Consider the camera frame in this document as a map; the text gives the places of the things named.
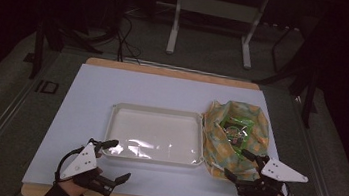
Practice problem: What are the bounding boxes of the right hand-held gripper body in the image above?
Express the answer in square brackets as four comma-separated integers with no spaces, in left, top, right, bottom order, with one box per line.
[233,152,312,196]

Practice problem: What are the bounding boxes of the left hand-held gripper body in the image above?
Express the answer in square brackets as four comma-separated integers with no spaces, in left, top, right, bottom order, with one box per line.
[58,135,123,196]

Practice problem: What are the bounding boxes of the yellow patterned cloth bag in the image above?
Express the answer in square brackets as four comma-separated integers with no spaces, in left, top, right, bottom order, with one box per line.
[195,97,275,186]

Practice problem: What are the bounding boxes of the green snack packet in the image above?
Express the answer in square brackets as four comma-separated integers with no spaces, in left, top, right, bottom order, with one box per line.
[215,114,257,161]

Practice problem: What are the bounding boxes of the white plastic tray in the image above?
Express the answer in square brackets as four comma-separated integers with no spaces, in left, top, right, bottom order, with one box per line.
[100,100,211,170]

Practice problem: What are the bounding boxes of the person's left hand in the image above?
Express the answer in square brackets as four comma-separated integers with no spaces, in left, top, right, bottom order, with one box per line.
[57,163,104,196]

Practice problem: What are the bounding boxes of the white table mat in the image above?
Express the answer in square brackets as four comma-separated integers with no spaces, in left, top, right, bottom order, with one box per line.
[21,57,307,196]

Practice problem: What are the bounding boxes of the dark metal stand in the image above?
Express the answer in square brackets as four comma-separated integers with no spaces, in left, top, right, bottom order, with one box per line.
[248,54,324,130]
[28,17,107,89]

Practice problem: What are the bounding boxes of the dark equipment tower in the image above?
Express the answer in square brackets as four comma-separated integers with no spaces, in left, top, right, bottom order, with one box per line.
[103,0,126,37]

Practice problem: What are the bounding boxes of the white metal stand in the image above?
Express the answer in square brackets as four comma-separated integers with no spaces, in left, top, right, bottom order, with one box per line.
[164,0,271,72]

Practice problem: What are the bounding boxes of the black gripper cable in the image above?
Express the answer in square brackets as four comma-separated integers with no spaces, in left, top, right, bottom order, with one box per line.
[53,145,86,188]

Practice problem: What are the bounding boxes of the black floor bracket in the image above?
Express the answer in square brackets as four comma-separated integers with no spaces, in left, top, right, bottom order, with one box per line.
[34,78,61,96]

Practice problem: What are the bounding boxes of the black floor cables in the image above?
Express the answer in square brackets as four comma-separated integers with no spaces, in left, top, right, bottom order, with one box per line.
[111,13,146,66]

